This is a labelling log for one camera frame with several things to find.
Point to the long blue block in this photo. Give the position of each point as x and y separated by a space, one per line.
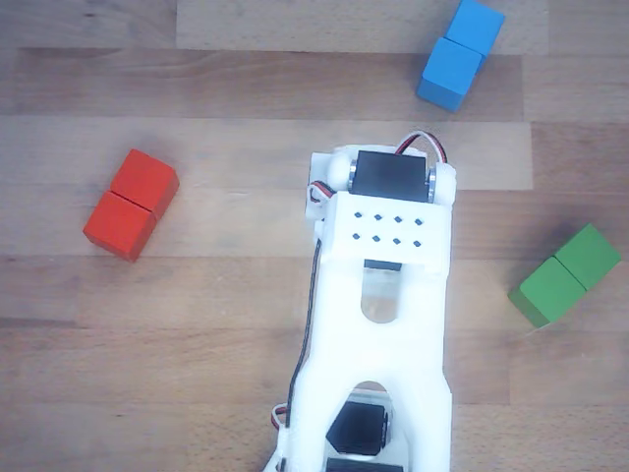
452 64

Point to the long green block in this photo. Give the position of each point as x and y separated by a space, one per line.
565 275

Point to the long red block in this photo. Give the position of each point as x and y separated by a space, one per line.
132 201

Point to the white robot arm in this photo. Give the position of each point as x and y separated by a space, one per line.
383 344

